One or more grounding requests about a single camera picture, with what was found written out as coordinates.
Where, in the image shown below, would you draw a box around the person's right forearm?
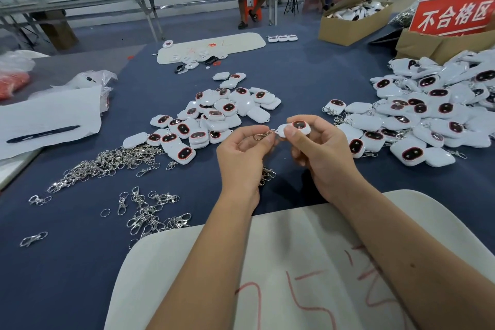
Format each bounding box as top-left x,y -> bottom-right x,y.
336,183 -> 495,330

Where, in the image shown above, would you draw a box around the orange bag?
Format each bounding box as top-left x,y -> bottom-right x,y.
0,71 -> 32,101

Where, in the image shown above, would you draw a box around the black pen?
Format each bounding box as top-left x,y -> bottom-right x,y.
6,125 -> 80,144

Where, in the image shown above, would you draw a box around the long white foam board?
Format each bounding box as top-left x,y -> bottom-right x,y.
156,32 -> 267,65

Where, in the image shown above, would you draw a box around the person's left hand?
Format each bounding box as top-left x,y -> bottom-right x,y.
216,125 -> 278,209

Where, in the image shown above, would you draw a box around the open cardboard box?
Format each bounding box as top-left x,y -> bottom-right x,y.
319,0 -> 401,47

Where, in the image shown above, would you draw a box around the white paper sheet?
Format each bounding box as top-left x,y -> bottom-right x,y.
0,86 -> 103,161

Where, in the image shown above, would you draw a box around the person's left forearm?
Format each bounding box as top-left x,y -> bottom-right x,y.
147,198 -> 260,330

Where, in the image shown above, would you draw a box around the red sign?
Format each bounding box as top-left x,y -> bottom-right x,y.
409,0 -> 495,37

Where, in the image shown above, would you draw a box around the red plastic stool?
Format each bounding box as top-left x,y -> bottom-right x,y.
244,0 -> 264,27

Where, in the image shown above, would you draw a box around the person's right hand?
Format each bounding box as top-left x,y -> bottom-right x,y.
282,114 -> 368,203

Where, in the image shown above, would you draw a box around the white foam board red marks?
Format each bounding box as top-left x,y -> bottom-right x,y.
104,190 -> 495,330

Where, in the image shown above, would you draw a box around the white tag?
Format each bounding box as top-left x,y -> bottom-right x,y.
277,119 -> 312,139

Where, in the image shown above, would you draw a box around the flat brown cardboard box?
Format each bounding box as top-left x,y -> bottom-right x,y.
395,28 -> 495,64

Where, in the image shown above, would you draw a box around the white plastic bag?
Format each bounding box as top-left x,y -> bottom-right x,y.
0,49 -> 49,73

